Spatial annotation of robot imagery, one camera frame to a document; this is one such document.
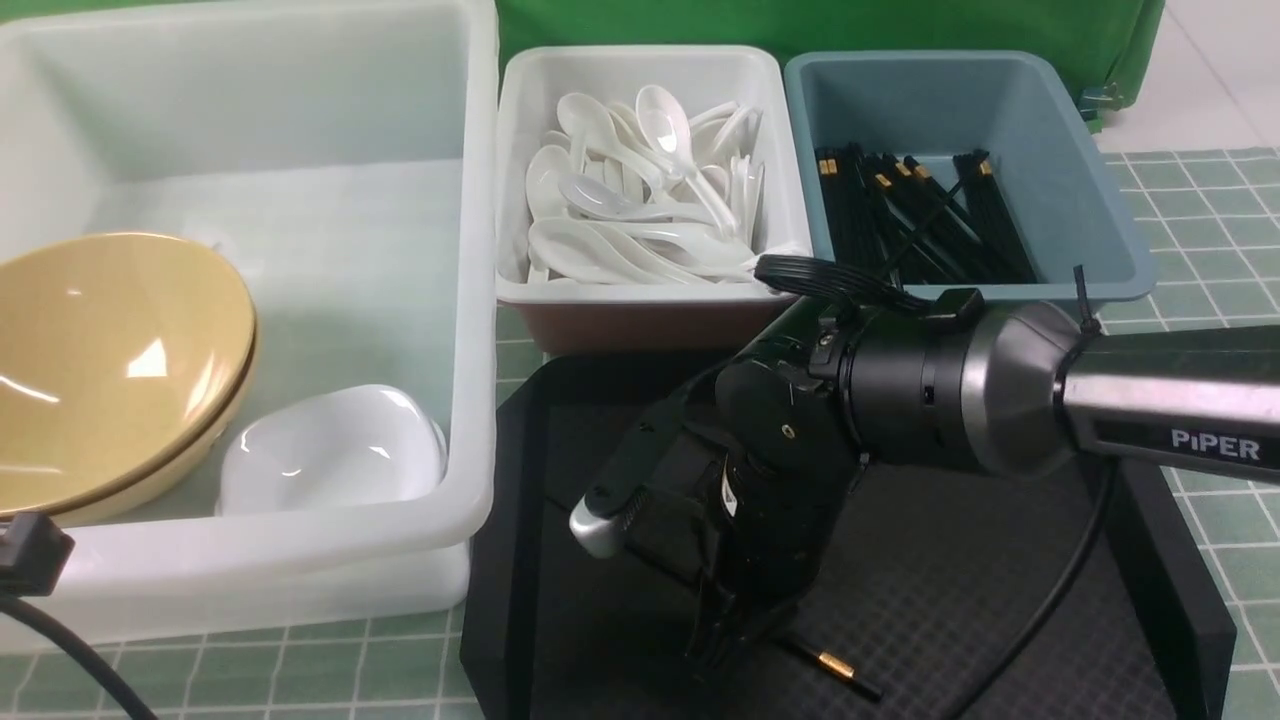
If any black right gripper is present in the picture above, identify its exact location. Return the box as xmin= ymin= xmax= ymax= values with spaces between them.
xmin=570 ymin=300 xmax=867 ymax=671

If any black chopstick gold band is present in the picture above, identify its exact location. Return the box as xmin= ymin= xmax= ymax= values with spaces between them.
xmin=771 ymin=633 xmax=884 ymax=705

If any large white plastic tub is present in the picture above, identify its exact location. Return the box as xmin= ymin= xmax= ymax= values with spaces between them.
xmin=3 ymin=1 xmax=499 ymax=644

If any black plastic serving tray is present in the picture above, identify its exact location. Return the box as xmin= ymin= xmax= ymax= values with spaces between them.
xmin=460 ymin=351 xmax=1236 ymax=719

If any yellow speckled noodle bowl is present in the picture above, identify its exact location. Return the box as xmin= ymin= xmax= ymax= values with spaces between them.
xmin=1 ymin=233 xmax=259 ymax=519

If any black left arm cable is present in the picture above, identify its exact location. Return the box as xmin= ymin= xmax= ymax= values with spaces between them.
xmin=0 ymin=512 xmax=161 ymax=720

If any pile of white spoons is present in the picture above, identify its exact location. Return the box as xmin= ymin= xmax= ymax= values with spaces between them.
xmin=524 ymin=85 xmax=812 ymax=286

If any lower yellow bowl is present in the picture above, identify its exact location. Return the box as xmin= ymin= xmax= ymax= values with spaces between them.
xmin=46 ymin=332 xmax=260 ymax=527

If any white square bowl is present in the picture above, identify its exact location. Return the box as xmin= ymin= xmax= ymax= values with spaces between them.
xmin=216 ymin=384 xmax=448 ymax=516

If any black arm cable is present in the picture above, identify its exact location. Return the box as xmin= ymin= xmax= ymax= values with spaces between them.
xmin=0 ymin=512 xmax=161 ymax=720
xmin=753 ymin=254 xmax=1119 ymax=720

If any blue chopstick bin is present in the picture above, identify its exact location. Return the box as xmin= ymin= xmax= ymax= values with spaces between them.
xmin=783 ymin=50 xmax=1157 ymax=311

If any green backdrop cloth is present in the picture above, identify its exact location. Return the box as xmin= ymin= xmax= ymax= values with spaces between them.
xmin=0 ymin=0 xmax=1169 ymax=131

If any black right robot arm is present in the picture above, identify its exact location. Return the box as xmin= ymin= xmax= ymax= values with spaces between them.
xmin=570 ymin=290 xmax=1279 ymax=667

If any bundle of black chopsticks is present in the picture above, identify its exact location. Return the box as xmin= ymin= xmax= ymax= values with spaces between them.
xmin=814 ymin=143 xmax=1041 ymax=287

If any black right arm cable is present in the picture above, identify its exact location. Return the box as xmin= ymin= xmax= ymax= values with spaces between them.
xmin=753 ymin=254 xmax=1119 ymax=720

